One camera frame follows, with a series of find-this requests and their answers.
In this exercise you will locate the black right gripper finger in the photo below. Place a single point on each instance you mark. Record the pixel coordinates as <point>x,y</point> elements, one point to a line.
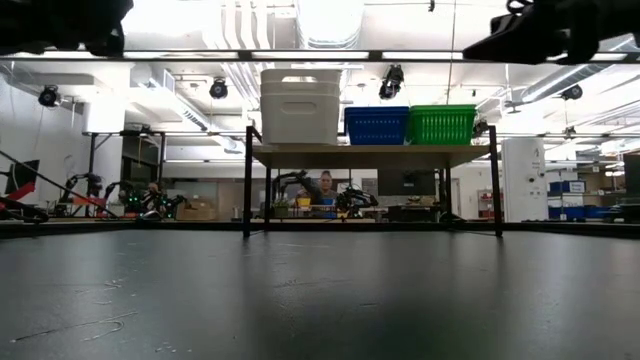
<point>520,42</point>

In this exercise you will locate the blue slotted plastic basket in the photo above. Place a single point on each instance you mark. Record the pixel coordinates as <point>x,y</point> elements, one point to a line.
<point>376,108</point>
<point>376,130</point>

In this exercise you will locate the black background robot arm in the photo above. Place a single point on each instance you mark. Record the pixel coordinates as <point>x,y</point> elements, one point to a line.
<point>357,197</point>
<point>75,182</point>
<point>290,179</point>

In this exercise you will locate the black ceiling spotlight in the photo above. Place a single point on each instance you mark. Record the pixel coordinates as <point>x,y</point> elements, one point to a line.
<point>391,84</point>
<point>218,89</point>
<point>49,96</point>
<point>481,128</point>
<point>572,92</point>

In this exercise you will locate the white pillar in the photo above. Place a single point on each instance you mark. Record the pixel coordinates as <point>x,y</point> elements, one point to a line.
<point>522,180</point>

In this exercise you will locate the blue storage bin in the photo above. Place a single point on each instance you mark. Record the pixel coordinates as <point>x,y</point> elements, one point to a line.
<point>567,187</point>

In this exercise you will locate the black computer monitor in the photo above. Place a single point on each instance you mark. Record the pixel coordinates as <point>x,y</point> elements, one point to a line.
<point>22,175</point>

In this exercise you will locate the red angled object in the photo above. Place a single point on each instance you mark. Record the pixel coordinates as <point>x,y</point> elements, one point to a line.
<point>20,192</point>

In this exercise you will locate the black low stand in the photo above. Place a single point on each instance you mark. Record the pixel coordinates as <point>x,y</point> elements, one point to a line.
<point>25,214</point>

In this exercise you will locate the person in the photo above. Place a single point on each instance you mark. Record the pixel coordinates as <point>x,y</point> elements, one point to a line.
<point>325,189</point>
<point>154,196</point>

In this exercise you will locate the small grey rounded device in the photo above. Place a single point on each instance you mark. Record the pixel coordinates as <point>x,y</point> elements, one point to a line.
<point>151,215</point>

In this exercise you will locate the brown cardboard box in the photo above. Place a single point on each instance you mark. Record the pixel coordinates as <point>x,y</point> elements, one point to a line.
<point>197,210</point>

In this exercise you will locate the black metal rack frame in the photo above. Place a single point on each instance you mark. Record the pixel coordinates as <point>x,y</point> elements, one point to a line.
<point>161,170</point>

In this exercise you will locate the dark wall screen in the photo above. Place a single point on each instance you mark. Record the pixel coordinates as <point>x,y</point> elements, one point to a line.
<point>405,182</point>

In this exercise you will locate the black overhead frame bar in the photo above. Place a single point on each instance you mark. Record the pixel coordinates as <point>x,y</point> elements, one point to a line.
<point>245,55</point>

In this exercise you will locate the wooden shelf with black frame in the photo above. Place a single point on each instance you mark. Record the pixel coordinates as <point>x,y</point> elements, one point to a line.
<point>370,156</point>

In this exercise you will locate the round white ceiling duct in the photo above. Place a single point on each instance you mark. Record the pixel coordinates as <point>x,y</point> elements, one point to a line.
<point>330,22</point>

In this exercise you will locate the black table edge rail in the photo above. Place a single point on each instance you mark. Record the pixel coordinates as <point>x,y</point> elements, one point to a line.
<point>100,226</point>

